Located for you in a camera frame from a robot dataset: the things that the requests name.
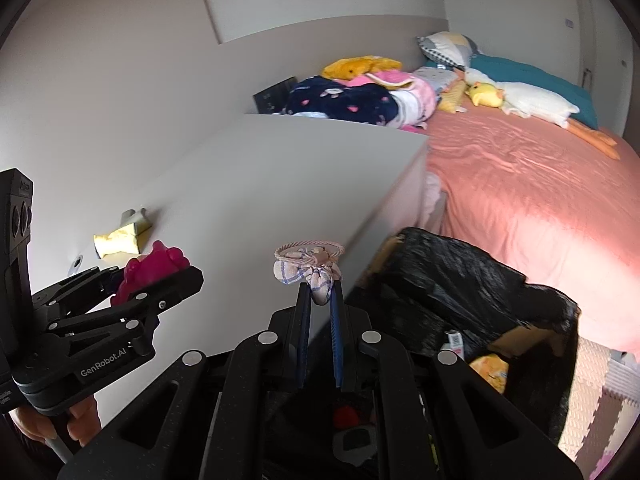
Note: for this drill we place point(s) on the white wardrobe door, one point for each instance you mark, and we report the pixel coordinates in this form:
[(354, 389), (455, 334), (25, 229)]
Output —
[(605, 35)]

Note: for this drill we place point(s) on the navy printed blanket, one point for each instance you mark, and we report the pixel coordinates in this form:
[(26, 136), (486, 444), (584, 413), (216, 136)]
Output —
[(345, 100)]

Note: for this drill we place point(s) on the person's left hand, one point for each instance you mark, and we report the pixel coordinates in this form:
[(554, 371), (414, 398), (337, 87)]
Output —
[(82, 422)]

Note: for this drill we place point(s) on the red heart toy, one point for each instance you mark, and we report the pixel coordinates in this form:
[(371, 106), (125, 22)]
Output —
[(346, 416)]

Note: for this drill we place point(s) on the yellow plush toy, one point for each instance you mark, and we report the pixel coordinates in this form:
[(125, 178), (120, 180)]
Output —
[(357, 67)]

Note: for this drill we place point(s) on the clear plastic wrapper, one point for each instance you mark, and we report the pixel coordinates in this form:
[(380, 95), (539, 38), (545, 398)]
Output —
[(131, 215)]

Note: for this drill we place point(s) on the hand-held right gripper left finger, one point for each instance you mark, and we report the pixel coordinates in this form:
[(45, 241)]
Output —
[(303, 332)]

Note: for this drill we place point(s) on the black trash bag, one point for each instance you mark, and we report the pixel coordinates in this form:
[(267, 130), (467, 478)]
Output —
[(425, 280)]

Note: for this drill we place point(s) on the foam puzzle floor mat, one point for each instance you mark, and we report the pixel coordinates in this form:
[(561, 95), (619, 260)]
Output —
[(600, 410)]

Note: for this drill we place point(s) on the black wall socket panel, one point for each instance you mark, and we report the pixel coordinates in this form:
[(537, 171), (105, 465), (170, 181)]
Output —
[(275, 95)]

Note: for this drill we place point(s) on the long yellow snack wrapper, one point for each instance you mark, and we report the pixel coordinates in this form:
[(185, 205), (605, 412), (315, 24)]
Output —
[(117, 240)]

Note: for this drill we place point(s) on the yellow printed snack bag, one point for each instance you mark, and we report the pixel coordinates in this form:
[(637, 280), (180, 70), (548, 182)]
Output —
[(492, 370)]

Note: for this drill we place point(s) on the white goose plush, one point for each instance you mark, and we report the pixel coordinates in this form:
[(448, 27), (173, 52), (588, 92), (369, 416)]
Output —
[(535, 100)]

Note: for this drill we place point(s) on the teal pillow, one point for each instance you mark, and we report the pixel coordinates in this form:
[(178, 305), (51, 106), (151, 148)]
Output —
[(540, 77)]

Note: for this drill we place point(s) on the pink doll toy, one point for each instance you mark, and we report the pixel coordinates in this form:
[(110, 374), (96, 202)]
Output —
[(150, 265)]

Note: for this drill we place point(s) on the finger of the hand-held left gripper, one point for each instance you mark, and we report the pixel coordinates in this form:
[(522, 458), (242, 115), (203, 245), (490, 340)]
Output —
[(80, 290), (175, 287)]

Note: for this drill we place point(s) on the bed with pink sheet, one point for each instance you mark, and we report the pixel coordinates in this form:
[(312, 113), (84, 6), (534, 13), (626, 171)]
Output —
[(525, 200)]

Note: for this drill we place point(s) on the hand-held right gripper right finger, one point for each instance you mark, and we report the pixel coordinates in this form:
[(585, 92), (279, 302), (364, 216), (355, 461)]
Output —
[(338, 340)]

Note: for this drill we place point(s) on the checkered pillow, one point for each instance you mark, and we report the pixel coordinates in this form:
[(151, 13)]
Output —
[(447, 47)]

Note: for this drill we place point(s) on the yellow striped plush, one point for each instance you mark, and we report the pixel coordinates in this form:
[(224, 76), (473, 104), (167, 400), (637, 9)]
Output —
[(452, 97)]

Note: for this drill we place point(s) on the pink cloth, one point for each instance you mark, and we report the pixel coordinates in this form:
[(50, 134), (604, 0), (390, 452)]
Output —
[(412, 97)]

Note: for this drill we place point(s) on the small white box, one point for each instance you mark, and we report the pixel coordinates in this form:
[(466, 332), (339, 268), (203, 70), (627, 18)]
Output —
[(455, 342)]

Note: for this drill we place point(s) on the yellow duck plush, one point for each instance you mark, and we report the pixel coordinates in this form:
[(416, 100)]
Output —
[(485, 95)]

